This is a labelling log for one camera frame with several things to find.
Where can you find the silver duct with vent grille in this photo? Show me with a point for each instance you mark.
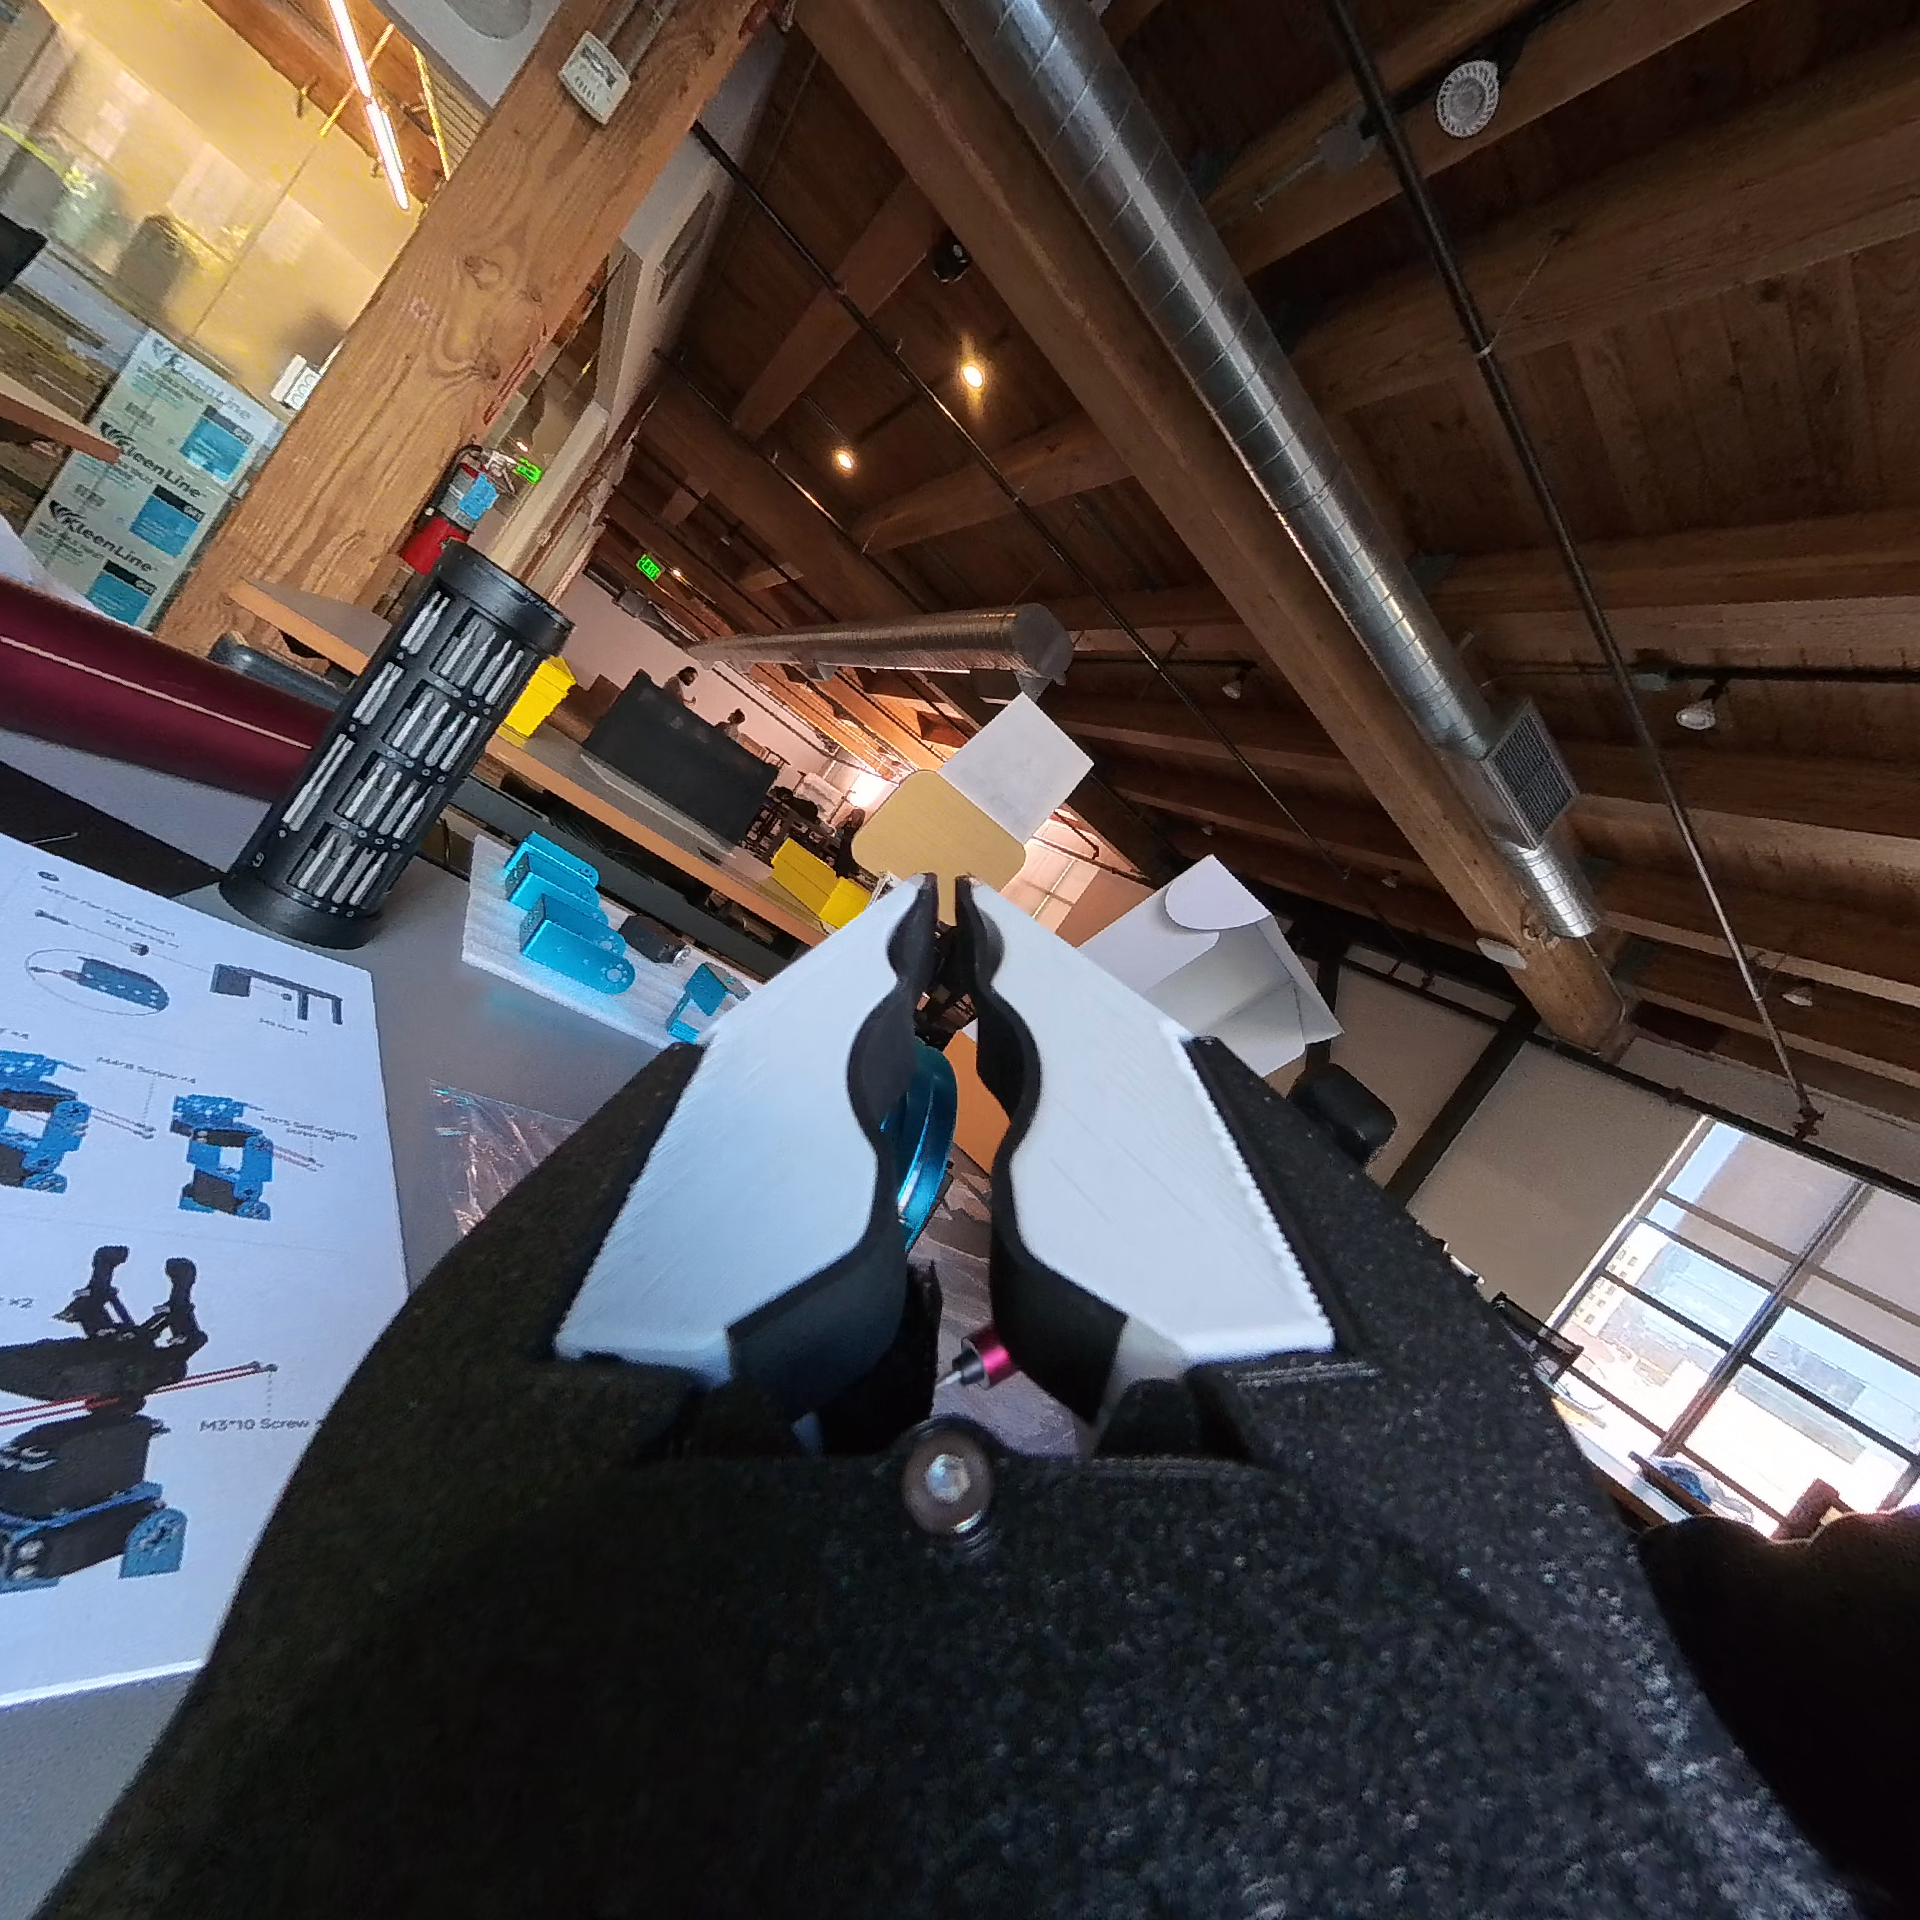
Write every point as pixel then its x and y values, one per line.
pixel 1201 344

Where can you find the white foam sheet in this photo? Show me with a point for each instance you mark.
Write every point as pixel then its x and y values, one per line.
pixel 484 946

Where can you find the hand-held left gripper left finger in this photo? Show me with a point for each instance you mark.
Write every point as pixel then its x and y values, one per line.
pixel 717 1170

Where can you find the red electric screwdriver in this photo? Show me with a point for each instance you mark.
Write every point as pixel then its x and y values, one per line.
pixel 985 1364

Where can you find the yellow plastic bin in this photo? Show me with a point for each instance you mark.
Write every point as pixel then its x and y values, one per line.
pixel 540 697
pixel 815 886

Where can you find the black screwdriver bit holder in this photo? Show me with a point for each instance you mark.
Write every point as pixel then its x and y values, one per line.
pixel 387 753

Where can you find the group of blue metal brackets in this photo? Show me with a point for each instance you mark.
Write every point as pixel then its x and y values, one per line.
pixel 562 886

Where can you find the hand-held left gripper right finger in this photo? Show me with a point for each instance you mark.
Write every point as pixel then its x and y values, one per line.
pixel 1154 1187

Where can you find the red fire extinguisher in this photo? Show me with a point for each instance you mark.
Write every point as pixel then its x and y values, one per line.
pixel 442 528

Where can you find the clear plastic bag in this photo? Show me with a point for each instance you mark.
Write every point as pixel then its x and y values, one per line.
pixel 496 1147

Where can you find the black servo motor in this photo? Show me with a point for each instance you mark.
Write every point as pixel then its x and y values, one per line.
pixel 651 946

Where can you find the wood-edged grey desk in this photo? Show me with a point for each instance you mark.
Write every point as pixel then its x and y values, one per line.
pixel 642 816

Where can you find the white smoke detector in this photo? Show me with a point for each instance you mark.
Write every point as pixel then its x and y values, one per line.
pixel 1469 93

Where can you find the silver duct with capped end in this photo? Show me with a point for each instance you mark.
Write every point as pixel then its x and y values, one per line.
pixel 887 642

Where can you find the blank white card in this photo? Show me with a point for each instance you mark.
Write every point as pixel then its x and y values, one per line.
pixel 1035 758

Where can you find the wooden pillar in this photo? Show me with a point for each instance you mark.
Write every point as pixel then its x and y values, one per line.
pixel 452 301

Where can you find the white wall thermostat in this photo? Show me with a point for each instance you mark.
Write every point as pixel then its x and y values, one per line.
pixel 597 69

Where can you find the person's black upper body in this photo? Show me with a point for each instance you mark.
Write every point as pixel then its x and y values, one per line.
pixel 1800 1724

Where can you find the red cylindrical case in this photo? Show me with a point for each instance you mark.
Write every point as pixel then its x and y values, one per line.
pixel 135 662

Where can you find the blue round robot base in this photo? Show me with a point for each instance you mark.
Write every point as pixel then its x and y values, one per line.
pixel 924 1124

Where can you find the printed assembly instruction sheet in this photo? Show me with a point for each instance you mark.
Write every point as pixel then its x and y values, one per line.
pixel 183 1202

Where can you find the large grid window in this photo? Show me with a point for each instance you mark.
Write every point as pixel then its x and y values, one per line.
pixel 1725 1318

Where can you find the gold rounded board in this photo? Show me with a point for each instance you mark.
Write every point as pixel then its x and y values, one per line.
pixel 940 836

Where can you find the stack of cardboard boxes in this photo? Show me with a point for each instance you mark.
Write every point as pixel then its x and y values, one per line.
pixel 151 452

